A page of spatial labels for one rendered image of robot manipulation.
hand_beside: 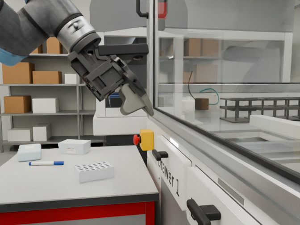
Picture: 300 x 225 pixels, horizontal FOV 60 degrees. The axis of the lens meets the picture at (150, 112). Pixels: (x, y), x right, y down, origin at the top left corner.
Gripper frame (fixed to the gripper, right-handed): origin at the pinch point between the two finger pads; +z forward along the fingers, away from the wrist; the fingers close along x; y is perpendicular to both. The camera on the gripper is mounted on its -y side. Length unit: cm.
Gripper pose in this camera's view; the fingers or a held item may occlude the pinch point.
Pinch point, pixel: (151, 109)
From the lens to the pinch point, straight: 58.1
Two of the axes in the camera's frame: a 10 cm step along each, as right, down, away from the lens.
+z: 6.4, 7.6, 0.8
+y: -7.2, 6.3, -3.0
